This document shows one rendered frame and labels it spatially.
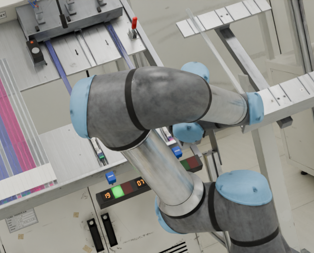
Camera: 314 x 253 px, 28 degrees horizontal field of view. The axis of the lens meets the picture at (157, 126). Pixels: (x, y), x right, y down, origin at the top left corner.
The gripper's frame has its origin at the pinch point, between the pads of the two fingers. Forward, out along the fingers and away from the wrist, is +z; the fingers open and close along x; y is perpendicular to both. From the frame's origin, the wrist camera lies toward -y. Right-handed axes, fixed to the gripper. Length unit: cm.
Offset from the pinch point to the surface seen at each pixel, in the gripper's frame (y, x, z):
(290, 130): -32, 86, 100
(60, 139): -18.3, -31.0, 9.5
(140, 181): 4.1, -14.0, 10.4
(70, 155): -11.8, -30.2, 9.5
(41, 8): -62, -21, -1
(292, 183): -13, 80, 119
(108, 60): -41.0, -5.9, 9.3
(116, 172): -2.4, -19.1, 12.4
